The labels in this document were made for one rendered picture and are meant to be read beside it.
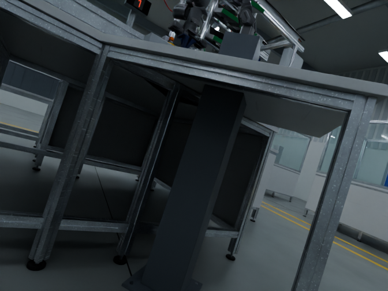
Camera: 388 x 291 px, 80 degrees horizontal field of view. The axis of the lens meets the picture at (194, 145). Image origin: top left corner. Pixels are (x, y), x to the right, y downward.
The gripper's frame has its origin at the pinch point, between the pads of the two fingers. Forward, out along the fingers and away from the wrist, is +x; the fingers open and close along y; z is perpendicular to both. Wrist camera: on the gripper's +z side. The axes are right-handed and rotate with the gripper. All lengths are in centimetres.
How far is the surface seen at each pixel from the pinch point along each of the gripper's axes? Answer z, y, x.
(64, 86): 136, 28, 27
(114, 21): 3.4, 30.1, 5.8
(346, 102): -67, -15, 19
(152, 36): -3.7, 16.6, 5.7
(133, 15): 35.5, 17.0, -14.6
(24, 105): 1091, 60, 93
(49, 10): -5, 49, 16
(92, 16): 3.4, 37.6, 8.4
